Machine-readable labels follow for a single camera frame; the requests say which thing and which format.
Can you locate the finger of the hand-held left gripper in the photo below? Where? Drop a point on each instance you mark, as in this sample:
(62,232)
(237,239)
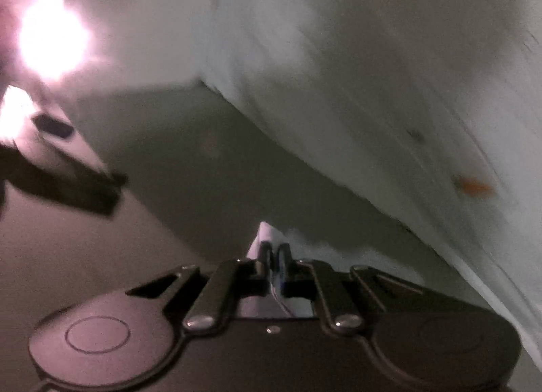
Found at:
(72,186)

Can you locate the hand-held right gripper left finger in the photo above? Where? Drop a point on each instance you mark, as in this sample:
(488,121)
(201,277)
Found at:
(265,263)

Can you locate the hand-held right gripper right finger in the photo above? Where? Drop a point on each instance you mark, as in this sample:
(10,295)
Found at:
(284,265)

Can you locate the white t-shirt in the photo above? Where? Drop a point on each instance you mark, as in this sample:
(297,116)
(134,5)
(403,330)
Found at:
(271,234)

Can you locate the white carrot print pillow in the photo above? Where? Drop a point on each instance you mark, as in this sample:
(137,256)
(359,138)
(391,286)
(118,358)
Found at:
(360,78)

